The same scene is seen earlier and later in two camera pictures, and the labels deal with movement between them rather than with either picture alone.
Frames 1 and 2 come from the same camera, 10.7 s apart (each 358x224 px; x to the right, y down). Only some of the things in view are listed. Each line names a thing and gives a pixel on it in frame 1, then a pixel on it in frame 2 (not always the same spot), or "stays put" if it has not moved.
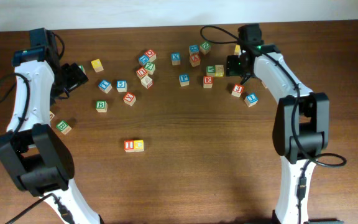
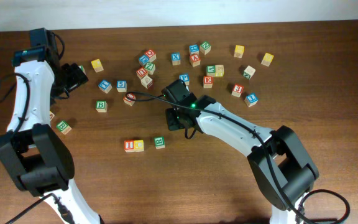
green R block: (264, 84) → (159, 142)
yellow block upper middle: (237, 50) stays put
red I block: (128, 145) stays put
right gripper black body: (235, 68) → (174, 119)
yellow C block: (138, 145) stays put
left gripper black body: (69, 79) stays put
